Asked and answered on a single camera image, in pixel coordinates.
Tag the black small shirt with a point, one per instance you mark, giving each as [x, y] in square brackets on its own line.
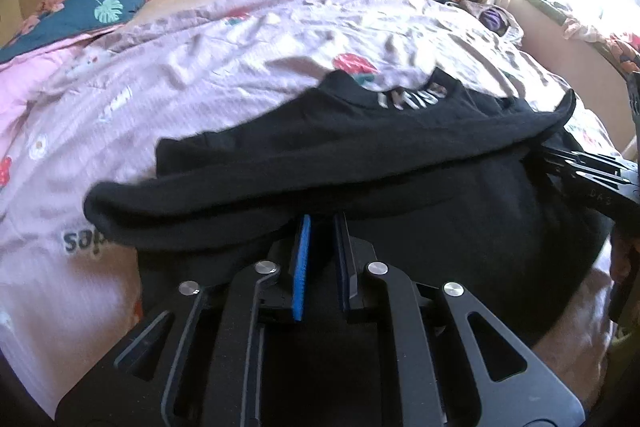
[446, 183]

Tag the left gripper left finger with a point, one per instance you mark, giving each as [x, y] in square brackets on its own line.
[196, 359]

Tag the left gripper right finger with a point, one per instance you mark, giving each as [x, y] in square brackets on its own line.
[446, 360]

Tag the lilac strawberry print quilt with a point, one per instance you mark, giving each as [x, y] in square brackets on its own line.
[67, 295]

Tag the pink quilt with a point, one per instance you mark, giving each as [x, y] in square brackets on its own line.
[24, 74]

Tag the purple crumpled garment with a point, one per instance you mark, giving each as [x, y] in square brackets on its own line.
[497, 20]

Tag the teal leaf print blanket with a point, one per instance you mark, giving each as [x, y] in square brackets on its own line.
[56, 20]

